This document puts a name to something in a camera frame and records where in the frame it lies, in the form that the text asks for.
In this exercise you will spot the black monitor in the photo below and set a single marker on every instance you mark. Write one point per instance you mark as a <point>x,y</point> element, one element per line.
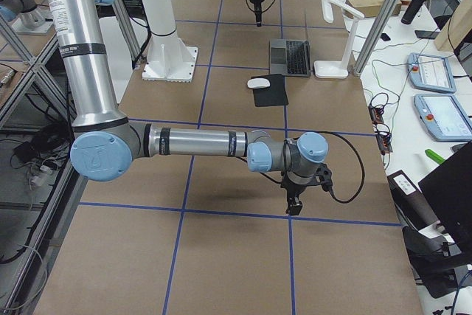
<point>447,190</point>

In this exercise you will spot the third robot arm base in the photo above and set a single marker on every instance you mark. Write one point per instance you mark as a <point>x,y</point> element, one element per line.
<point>27,17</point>

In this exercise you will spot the white computer mouse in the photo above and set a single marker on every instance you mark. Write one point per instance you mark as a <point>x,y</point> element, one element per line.
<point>258,83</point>

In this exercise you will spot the black water bottle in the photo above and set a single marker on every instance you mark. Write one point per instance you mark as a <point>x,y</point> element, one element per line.
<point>411,11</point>

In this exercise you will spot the white chair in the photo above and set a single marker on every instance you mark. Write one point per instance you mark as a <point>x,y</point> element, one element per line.
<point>119,57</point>

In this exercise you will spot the lower blue teach pendant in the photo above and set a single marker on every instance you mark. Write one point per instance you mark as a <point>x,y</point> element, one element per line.
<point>444,117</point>

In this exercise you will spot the cardboard box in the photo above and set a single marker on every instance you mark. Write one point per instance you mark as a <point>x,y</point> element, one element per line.
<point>370,8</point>

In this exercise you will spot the aluminium frame post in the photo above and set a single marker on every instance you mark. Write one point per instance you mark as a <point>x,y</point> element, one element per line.
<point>373,36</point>

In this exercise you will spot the upper blue teach pendant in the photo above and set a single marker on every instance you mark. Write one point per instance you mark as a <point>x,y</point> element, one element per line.
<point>431,73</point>

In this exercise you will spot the blue teach pendant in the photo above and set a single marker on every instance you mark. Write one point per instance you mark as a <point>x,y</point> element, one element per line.
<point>431,73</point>
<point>444,117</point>

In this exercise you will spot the grey laptop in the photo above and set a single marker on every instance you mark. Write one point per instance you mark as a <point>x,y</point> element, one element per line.
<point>290,57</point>

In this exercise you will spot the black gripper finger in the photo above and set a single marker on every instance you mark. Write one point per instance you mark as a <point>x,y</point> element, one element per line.
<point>258,18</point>
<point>294,206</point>

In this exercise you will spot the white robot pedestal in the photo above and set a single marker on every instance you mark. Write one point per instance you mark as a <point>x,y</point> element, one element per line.
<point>168,58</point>

